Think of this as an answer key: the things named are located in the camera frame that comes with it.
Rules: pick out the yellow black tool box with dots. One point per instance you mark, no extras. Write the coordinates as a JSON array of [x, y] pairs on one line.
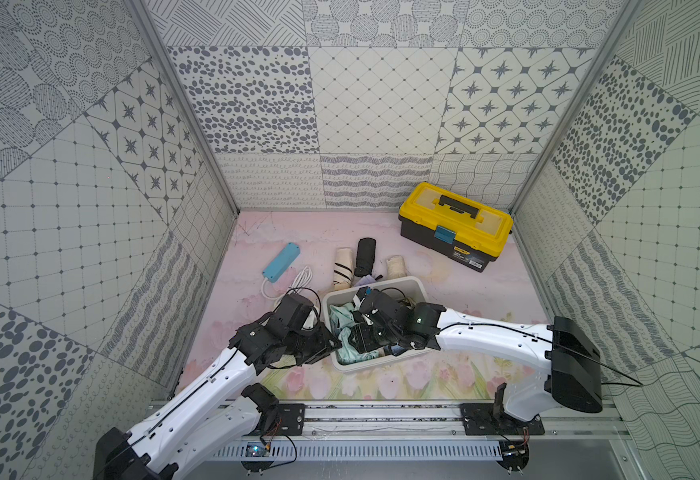
[[467, 232]]

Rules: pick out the aluminium rail with mounts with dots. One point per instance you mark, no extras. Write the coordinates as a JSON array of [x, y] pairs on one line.
[[407, 432]]

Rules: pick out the beige umbrella right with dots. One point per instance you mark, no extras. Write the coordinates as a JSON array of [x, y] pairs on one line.
[[396, 267]]

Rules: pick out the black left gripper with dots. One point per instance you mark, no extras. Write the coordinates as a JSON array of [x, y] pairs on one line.
[[324, 343]]

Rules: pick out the mint green umbrella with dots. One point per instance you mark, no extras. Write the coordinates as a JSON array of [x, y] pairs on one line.
[[342, 321]]

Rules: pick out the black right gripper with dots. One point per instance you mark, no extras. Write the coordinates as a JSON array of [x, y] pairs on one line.
[[362, 336]]

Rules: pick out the white plastic storage box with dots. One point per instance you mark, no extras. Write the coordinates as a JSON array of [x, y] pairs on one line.
[[368, 312]]

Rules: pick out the lavender folded umbrella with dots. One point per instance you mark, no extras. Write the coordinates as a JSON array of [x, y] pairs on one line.
[[366, 280]]

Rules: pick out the black folded umbrella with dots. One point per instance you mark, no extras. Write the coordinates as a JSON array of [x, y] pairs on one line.
[[365, 257]]

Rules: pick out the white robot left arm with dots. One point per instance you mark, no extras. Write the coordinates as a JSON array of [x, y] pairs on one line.
[[206, 396]]

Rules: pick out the teal power strip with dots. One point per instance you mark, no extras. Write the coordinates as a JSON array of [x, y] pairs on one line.
[[280, 264]]

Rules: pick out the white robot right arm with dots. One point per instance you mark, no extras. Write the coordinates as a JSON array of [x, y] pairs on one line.
[[566, 363]]

